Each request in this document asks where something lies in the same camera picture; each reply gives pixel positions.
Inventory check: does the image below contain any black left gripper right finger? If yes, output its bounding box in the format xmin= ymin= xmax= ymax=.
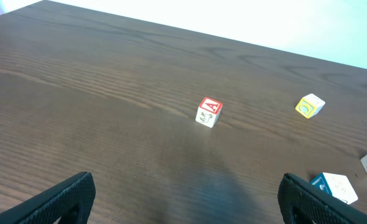
xmin=277 ymin=173 xmax=367 ymax=224

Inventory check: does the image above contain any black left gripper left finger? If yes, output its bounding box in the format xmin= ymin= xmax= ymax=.
xmin=0 ymin=172 xmax=96 ymax=224

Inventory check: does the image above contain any plain white block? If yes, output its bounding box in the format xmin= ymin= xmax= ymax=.
xmin=310 ymin=172 xmax=358 ymax=205

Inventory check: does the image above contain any yellow-edged white block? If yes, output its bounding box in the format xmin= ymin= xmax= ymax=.
xmin=295 ymin=93 xmax=325 ymax=119

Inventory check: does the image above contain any red letter A block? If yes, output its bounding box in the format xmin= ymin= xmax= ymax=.
xmin=195 ymin=97 xmax=223 ymax=128

